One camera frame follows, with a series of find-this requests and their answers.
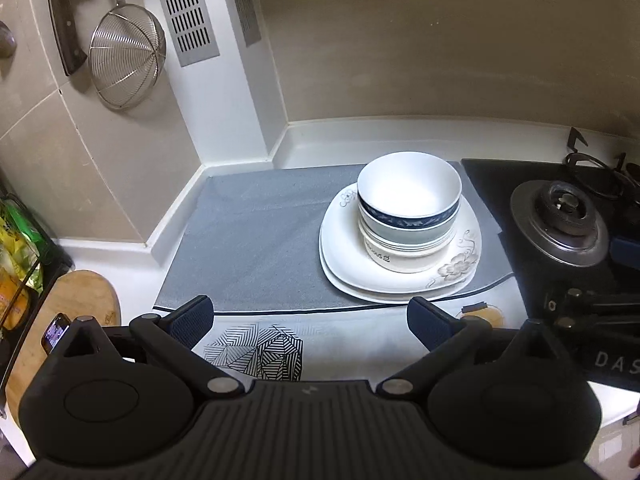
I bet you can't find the metal wire strainer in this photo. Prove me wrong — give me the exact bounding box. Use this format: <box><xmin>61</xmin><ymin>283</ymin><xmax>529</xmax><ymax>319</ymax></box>
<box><xmin>89</xmin><ymin>0</ymin><xmax>167</xmax><ymax>110</ymax></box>

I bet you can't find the green seasoning packet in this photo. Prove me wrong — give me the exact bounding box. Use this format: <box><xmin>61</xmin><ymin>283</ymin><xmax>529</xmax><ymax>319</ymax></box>
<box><xmin>0</xmin><ymin>200</ymin><xmax>46</xmax><ymax>261</ymax></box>

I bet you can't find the cream printed bowl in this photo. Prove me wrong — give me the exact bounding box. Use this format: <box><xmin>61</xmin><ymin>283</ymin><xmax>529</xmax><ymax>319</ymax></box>
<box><xmin>362</xmin><ymin>240</ymin><xmax>451</xmax><ymax>274</ymax></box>

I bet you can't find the black gas stove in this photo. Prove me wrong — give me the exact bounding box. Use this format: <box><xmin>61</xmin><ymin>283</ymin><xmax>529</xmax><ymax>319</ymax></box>
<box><xmin>460</xmin><ymin>157</ymin><xmax>640</xmax><ymax>391</ymax></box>

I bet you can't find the person's right hand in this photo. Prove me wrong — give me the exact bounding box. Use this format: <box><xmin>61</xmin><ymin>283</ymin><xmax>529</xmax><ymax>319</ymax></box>
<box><xmin>627</xmin><ymin>400</ymin><xmax>640</xmax><ymax>467</ymax></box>

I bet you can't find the grey vent grille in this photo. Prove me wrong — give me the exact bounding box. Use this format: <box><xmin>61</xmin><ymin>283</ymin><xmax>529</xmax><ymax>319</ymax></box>
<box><xmin>225</xmin><ymin>0</ymin><xmax>263</xmax><ymax>48</ymax></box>
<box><xmin>150</xmin><ymin>0</ymin><xmax>221</xmax><ymax>67</ymax></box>

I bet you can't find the black metal spice rack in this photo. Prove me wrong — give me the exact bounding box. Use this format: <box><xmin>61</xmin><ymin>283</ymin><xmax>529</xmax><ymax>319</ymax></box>
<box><xmin>0</xmin><ymin>170</ymin><xmax>76</xmax><ymax>418</ymax></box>

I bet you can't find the large white floral plate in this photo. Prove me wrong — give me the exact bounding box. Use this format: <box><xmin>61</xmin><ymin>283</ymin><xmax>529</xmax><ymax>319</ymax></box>
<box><xmin>322</xmin><ymin>260</ymin><xmax>483</xmax><ymax>305</ymax></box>

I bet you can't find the white bowl with blue pattern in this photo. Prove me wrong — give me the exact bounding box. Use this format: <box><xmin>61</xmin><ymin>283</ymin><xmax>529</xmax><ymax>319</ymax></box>
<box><xmin>356</xmin><ymin>151</ymin><xmax>462</xmax><ymax>233</ymax></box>

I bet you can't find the metal ladle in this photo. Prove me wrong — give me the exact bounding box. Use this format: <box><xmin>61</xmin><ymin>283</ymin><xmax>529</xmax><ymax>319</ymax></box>
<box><xmin>0</xmin><ymin>20</ymin><xmax>18</xmax><ymax>58</ymax></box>

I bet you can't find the wooden cutting board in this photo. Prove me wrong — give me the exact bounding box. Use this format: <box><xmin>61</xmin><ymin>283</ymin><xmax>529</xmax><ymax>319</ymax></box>
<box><xmin>5</xmin><ymin>270</ymin><xmax>122</xmax><ymax>426</ymax></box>

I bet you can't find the metal stove burner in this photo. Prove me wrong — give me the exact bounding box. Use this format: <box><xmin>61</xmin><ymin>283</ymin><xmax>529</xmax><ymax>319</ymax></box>
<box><xmin>510</xmin><ymin>179</ymin><xmax>611</xmax><ymax>267</ymax></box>

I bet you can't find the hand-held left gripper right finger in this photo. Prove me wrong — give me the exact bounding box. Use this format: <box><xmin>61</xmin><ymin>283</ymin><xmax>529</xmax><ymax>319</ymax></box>
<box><xmin>376</xmin><ymin>297</ymin><xmax>563</xmax><ymax>401</ymax></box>

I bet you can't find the teal glazed bowl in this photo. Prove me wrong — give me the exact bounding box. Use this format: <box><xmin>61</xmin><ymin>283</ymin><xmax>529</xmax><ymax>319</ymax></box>
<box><xmin>358</xmin><ymin>210</ymin><xmax>458</xmax><ymax>248</ymax></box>

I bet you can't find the cleaver with wooden handle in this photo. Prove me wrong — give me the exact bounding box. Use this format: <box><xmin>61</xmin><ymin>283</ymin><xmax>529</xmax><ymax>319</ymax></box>
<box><xmin>46</xmin><ymin>0</ymin><xmax>91</xmax><ymax>77</ymax></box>

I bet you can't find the grey mat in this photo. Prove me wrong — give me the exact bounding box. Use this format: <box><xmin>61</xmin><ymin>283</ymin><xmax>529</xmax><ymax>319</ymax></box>
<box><xmin>152</xmin><ymin>160</ymin><xmax>516</xmax><ymax>317</ymax></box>

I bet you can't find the amber oil bottle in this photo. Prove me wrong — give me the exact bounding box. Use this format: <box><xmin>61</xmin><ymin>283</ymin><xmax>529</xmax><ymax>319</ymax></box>
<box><xmin>0</xmin><ymin>285</ymin><xmax>36</xmax><ymax>331</ymax></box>

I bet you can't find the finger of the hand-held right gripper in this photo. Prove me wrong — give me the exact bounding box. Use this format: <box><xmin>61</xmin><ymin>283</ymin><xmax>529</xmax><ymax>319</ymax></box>
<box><xmin>609</xmin><ymin>234</ymin><xmax>640</xmax><ymax>267</ymax></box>
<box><xmin>544</xmin><ymin>287</ymin><xmax>640</xmax><ymax>333</ymax></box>

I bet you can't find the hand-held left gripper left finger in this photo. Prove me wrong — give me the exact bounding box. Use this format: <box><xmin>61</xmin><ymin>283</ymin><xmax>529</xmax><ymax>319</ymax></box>
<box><xmin>57</xmin><ymin>295</ymin><xmax>247</xmax><ymax>401</ymax></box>

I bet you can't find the yellow seasoning packet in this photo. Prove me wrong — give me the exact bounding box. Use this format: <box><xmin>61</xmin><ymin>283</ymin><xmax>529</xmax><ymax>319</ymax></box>
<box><xmin>0</xmin><ymin>220</ymin><xmax>43</xmax><ymax>296</ymax></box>

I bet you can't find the black smartphone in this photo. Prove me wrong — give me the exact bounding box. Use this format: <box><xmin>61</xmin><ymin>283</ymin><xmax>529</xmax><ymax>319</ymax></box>
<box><xmin>41</xmin><ymin>312</ymin><xmax>71</xmax><ymax>356</ymax></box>

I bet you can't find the white leaf-print cloth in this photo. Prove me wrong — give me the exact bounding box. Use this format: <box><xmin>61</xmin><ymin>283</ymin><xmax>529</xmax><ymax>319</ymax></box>
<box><xmin>150</xmin><ymin>280</ymin><xmax>531</xmax><ymax>381</ymax></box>

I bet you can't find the black pan support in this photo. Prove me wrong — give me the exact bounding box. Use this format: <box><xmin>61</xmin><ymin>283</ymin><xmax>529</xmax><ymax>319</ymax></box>
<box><xmin>565</xmin><ymin>127</ymin><xmax>640</xmax><ymax>201</ymax></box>

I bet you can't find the small white floral plate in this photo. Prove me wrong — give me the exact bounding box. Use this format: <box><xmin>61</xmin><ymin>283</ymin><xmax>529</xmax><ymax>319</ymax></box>
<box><xmin>320</xmin><ymin>182</ymin><xmax>482</xmax><ymax>293</ymax></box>

